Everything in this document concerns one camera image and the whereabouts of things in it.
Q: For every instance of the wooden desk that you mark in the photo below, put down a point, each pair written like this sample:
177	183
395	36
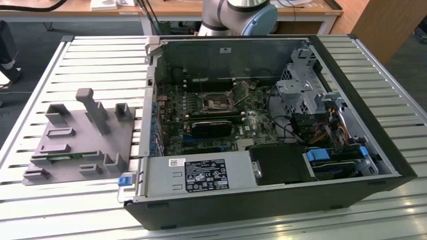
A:
180	6

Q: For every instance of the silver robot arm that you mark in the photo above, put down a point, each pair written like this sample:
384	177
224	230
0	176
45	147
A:
213	15

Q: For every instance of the silver chipset heatsink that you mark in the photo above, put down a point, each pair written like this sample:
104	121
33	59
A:
245	145

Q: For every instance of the CPU socket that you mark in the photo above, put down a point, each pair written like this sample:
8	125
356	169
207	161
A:
217	101

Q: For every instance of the white box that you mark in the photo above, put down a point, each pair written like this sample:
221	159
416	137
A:
103	6

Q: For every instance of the silver drive cage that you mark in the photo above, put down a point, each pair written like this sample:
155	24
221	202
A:
296	100

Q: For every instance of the small white sticker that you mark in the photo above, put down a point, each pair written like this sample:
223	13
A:
224	50

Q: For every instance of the black monitor stand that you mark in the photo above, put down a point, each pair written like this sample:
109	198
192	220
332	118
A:
7	42

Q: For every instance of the grey parts rack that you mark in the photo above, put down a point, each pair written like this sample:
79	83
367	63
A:
83	140

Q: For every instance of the green motherboard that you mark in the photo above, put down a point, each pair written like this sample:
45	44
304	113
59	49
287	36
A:
256	125

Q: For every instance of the green RAM stick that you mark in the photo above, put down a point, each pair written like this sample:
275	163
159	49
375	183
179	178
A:
73	156

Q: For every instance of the blue plastic latch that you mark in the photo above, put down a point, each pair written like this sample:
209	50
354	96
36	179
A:
363	152
125	181

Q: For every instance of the black RAM slot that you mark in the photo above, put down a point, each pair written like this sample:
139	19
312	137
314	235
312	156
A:
213	79
213	114
213	85
213	117
213	88
213	82

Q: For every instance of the white barcode sticker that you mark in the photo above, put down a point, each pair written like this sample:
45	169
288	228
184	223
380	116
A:
176	162

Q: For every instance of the blue disk carrier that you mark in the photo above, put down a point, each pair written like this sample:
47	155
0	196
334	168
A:
316	155

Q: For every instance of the silver power supply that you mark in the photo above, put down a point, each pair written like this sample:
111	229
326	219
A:
160	180

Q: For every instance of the black graphics card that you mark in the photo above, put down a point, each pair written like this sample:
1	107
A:
209	130

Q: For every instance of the black plastic shroud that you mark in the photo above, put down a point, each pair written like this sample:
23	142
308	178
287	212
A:
283	162

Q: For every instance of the black rating label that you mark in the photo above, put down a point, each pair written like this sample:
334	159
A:
207	175

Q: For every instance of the wooden cabinet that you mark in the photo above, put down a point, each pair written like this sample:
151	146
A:
383	30

